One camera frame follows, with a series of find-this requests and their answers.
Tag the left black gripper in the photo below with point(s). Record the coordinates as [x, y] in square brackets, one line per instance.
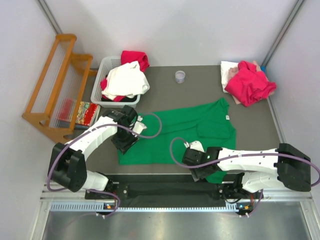
[125, 144]

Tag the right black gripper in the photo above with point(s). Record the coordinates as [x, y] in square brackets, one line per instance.
[200, 174]

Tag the green t shirt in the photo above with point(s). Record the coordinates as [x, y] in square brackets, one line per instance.
[207, 123]

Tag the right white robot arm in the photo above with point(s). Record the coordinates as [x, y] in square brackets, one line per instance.
[284, 166]

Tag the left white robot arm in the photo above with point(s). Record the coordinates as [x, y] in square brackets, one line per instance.
[68, 160]

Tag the blue item behind shirts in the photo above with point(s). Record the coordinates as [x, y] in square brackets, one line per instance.
[263, 68]

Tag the black t shirt in basket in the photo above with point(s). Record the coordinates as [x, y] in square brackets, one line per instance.
[119, 99]

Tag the colourful red box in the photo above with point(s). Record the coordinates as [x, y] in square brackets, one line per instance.
[87, 115]

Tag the white t shirt in basket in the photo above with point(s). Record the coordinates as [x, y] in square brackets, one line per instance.
[126, 80]

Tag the wooden rack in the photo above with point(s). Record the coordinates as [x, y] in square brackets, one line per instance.
[53, 106]

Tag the red t shirt in basket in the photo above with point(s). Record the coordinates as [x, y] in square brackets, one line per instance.
[128, 57]

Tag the jar of paper clips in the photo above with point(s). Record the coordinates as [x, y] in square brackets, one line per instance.
[180, 77]

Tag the crumpled red t shirt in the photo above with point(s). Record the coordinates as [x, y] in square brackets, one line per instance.
[250, 85]

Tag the folded pink t shirt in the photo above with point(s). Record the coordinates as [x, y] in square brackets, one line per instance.
[235, 71]

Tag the folded white t shirt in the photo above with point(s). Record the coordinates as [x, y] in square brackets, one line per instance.
[228, 71]

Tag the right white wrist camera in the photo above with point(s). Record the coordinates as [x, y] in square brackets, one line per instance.
[195, 145]

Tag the slotted cable duct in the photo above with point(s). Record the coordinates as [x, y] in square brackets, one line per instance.
[60, 206]

